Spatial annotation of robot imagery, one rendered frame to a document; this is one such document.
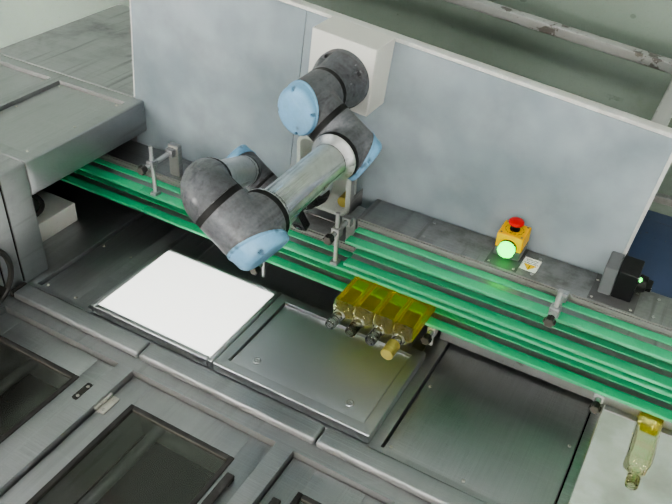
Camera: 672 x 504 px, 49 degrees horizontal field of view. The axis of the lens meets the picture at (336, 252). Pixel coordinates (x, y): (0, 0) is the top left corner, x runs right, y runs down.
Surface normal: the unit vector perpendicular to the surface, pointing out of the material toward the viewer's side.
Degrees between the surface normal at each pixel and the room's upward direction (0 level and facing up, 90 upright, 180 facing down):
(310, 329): 90
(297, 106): 7
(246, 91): 0
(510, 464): 90
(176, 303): 90
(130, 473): 90
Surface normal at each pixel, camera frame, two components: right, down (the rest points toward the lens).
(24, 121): 0.04, -0.80
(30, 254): 0.87, 0.33
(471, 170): -0.49, 0.50
